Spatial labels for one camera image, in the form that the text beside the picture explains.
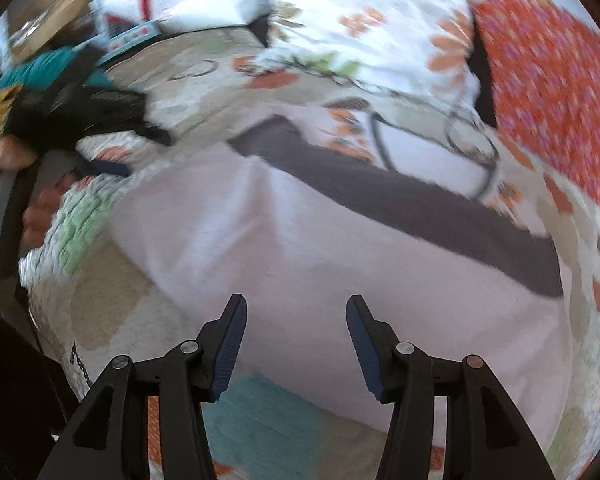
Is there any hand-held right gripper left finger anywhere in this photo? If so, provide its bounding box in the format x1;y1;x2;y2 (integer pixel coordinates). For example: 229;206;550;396
37;294;249;480

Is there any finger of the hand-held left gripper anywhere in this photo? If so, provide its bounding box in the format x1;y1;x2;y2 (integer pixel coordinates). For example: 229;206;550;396
74;157;132;179
130;121;174;148

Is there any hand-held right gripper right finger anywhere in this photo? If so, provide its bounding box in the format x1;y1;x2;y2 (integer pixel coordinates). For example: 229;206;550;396
346;295;557;480

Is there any pale pink garment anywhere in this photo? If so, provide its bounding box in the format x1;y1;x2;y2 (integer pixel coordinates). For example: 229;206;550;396
105;115;574;436

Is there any orange floral garment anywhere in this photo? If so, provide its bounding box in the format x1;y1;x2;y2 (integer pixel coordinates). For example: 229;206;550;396
472;0;600;361

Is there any person's left hand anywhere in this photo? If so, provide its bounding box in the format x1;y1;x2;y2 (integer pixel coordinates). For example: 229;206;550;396
0;137;58;248

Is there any teal cloth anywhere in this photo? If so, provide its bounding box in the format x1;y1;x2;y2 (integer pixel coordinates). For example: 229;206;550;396
0;46;108;95

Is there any cardboard box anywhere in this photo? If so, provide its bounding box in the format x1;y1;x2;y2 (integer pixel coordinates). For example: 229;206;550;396
2;0;97;52

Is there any quilted heart patchwork blanket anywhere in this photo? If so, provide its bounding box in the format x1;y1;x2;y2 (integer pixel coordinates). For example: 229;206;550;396
17;25;600;480

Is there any white orange floral blanket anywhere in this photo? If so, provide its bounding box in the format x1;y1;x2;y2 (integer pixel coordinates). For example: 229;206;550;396
235;0;487;128

